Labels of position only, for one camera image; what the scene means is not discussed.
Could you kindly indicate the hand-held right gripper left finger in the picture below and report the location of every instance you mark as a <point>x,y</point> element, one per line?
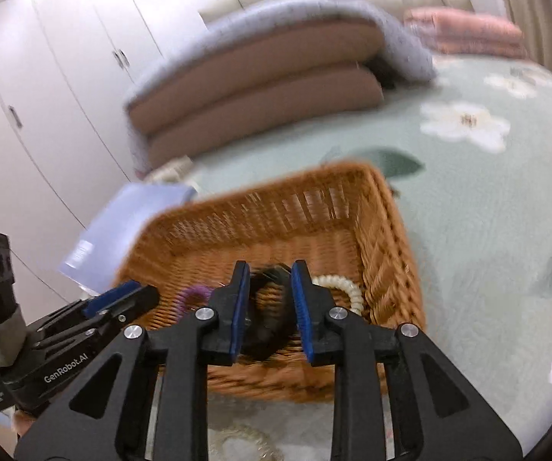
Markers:
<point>241,307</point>

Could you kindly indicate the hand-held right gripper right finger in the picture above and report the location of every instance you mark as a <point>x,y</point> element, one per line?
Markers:
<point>301,307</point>

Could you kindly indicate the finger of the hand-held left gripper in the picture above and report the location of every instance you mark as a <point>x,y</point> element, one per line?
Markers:
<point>93,333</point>
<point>115,295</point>

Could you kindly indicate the brown wicker basket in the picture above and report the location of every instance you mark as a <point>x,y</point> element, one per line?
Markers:
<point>276,221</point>

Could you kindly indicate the blue plastic folder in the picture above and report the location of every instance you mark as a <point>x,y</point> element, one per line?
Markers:
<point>113,230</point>

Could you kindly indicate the cream plush toy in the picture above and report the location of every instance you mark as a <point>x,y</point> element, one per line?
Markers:
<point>173,169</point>

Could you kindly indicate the green floral bedsheet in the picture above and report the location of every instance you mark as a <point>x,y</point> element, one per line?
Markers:
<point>472,211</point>

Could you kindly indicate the white wardrobe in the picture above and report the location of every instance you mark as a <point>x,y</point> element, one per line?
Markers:
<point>50,81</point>

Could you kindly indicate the folded brown grey quilt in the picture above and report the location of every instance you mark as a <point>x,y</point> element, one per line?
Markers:
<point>266,81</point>

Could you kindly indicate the folded pink quilt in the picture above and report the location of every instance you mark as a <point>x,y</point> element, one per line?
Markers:
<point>468,29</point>

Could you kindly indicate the beige ribbed curtain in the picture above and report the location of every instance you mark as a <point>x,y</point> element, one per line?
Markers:
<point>520,5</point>

